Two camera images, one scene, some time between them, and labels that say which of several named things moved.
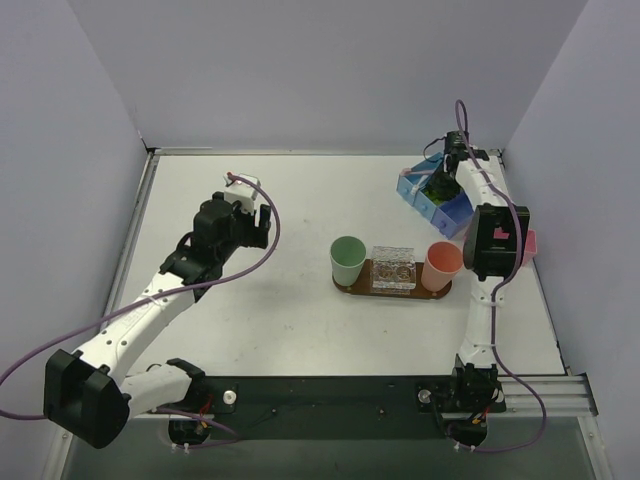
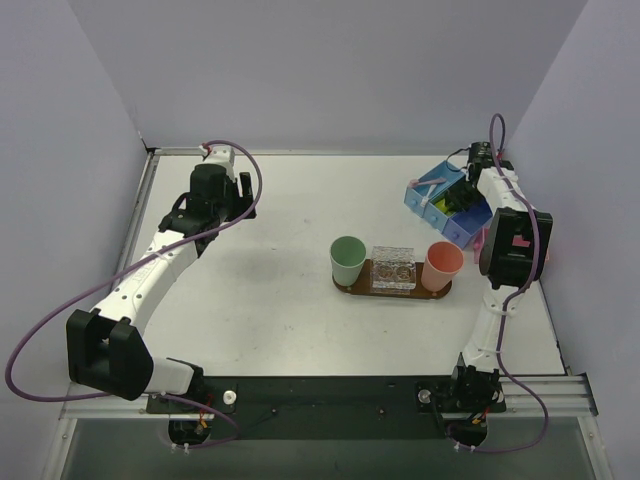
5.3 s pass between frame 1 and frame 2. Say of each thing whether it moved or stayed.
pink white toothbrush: moved
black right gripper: moved
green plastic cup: stayed
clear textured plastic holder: stayed
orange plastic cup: stayed
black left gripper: moved
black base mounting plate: stayed
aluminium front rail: stayed
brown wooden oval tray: stayed
